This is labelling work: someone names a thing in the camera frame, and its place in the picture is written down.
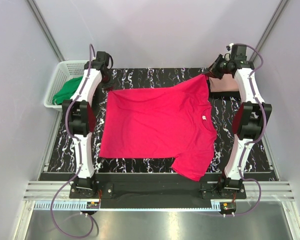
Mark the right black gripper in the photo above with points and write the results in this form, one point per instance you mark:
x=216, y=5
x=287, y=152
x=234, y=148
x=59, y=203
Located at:
x=213, y=70

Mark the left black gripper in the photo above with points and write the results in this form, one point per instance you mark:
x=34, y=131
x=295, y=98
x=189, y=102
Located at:
x=108, y=71

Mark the red t-shirt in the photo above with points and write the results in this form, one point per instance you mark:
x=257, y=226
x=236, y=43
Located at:
x=168, y=122

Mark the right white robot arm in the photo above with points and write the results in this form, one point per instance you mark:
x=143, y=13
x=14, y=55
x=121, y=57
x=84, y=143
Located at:
x=250, y=121

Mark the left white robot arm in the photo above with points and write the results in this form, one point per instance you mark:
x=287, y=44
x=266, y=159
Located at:
x=80, y=122

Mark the folded pink t-shirt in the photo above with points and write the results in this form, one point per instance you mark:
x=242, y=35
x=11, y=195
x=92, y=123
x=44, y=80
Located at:
x=226, y=84

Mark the folded black t-shirt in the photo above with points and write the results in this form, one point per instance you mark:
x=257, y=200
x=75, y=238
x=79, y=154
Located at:
x=225, y=94

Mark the white plastic basket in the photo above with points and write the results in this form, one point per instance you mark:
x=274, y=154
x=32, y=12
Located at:
x=67, y=70

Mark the green t-shirt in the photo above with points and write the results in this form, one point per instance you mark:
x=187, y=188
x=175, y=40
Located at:
x=67, y=91

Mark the black marble table mat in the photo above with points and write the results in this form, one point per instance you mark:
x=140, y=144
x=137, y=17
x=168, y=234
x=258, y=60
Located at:
x=62, y=157

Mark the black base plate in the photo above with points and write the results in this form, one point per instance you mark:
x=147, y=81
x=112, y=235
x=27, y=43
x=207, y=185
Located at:
x=133, y=191

